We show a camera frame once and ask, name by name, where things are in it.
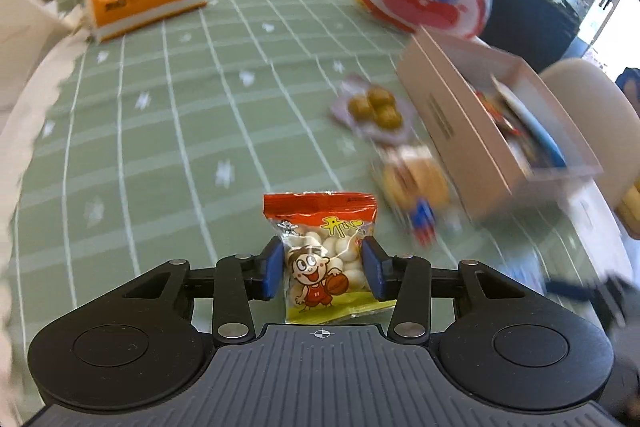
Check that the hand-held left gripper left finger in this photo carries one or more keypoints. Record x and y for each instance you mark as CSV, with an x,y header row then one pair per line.
x,y
272,269

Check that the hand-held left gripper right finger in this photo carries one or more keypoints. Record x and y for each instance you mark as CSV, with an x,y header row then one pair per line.
x,y
372,272

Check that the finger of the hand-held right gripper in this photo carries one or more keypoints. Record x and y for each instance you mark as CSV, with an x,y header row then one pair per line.
x,y
570,290

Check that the red cartoon snack packet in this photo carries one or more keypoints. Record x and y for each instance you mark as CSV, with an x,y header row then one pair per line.
x,y
325,252

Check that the white blue snack packet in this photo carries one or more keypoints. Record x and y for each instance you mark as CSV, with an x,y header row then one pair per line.
x,y
542,137

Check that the cardboard box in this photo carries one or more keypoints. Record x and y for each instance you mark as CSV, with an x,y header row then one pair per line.
x,y
450,117

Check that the bun snack packet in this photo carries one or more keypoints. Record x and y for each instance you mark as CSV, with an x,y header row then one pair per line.
x,y
415,182

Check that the brown ball snack packet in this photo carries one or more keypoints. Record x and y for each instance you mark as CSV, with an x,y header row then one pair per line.
x,y
375,107

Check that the green checked tablecloth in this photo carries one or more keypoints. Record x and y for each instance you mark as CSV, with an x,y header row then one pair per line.
x,y
175,132

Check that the white mesh food cover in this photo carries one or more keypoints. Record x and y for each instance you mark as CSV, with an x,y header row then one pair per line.
x,y
25,37

